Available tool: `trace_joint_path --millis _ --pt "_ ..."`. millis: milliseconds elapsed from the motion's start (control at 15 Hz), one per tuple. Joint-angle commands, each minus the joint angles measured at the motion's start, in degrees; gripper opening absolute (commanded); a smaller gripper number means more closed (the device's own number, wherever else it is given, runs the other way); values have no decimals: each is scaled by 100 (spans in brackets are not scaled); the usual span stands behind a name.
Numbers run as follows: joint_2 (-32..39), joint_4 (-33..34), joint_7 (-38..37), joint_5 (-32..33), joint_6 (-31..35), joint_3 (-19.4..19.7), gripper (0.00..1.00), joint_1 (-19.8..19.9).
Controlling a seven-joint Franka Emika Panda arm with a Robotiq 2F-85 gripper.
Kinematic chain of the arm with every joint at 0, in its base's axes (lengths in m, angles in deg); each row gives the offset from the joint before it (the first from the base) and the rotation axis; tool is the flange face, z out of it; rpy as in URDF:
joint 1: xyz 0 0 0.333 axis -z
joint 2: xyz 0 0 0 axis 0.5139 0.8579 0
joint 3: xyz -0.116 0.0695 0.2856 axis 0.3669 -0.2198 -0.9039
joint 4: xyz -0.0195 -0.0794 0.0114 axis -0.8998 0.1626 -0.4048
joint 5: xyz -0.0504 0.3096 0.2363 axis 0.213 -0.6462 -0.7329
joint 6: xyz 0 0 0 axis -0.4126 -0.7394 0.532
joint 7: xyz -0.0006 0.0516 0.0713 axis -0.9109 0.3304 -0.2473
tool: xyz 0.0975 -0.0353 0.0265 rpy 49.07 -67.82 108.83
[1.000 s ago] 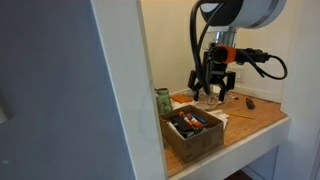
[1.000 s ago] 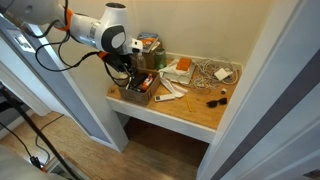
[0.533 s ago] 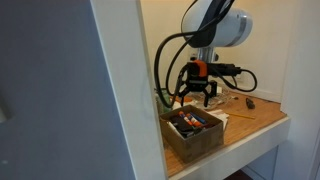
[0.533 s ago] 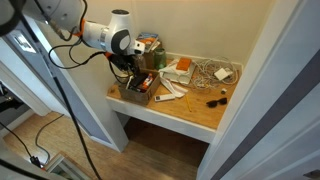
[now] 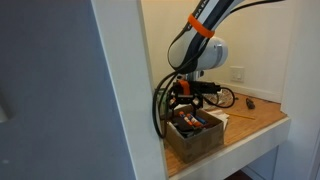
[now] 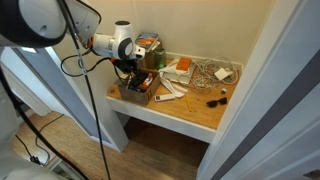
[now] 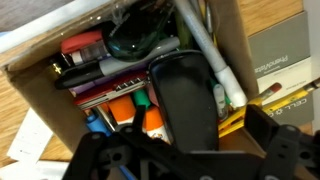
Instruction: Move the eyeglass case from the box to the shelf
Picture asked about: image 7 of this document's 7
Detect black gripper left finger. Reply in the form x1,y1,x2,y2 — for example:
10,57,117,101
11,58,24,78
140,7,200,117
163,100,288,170
133,104,147,133

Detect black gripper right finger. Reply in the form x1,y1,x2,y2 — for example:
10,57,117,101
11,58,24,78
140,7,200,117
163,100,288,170
244,104,280,148

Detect grey printed box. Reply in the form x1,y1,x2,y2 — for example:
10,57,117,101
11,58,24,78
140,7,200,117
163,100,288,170
248,11,316,128

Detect brown cardboard box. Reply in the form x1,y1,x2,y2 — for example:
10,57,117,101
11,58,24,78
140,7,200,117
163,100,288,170
0,0,261,155

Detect green capped marker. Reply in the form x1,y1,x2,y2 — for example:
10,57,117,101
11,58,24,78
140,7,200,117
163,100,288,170
132,89,152,110

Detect yellow pencil with red eraser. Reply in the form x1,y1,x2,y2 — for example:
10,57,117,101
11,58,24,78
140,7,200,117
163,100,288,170
218,82,283,132

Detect red pocket knife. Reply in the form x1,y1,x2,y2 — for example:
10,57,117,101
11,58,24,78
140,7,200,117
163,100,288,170
73,71,151,111

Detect yellow pencil with metal ferrule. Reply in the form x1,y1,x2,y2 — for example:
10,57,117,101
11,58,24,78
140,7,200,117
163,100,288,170
218,79,320,138

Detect blue pen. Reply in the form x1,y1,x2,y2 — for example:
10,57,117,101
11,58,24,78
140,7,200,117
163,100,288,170
84,113,138,180

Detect small white correction pen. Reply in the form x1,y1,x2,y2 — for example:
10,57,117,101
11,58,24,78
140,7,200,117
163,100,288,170
212,83,231,120

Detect grey white thick marker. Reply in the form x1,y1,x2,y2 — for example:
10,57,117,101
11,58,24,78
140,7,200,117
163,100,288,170
173,0,249,110

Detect purple flat item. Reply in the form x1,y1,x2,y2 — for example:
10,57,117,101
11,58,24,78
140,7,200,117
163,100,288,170
69,75,108,96

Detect black grey marker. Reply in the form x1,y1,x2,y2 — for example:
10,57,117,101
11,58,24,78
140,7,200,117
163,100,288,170
54,36,181,91

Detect dark green translucent object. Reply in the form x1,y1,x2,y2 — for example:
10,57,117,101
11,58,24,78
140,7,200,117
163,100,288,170
101,0,176,63

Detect small red stapler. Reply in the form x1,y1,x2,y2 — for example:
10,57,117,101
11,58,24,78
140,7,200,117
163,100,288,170
60,29,110,66

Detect white paper slip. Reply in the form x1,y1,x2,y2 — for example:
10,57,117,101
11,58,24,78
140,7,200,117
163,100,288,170
6,106,55,166

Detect white paper sheets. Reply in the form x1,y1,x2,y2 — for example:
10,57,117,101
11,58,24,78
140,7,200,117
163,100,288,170
0,159,72,180

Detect silver pen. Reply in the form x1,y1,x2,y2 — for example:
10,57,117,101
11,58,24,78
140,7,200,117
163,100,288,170
202,0,215,35

